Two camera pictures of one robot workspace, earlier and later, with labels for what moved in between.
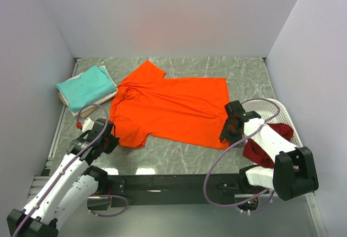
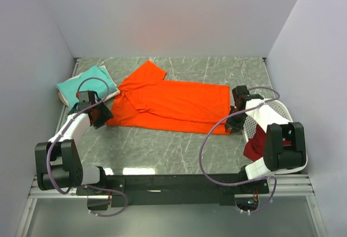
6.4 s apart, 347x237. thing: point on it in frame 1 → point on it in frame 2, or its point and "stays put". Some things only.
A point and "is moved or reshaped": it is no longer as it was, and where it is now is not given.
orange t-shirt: x=147 y=107 is moved or reshaped
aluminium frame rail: x=48 y=165 stays put
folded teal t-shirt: x=87 y=88 stays put
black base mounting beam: x=179 y=190 stays put
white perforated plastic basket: x=274 y=111 stays put
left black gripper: x=114 y=140 → x=106 y=115
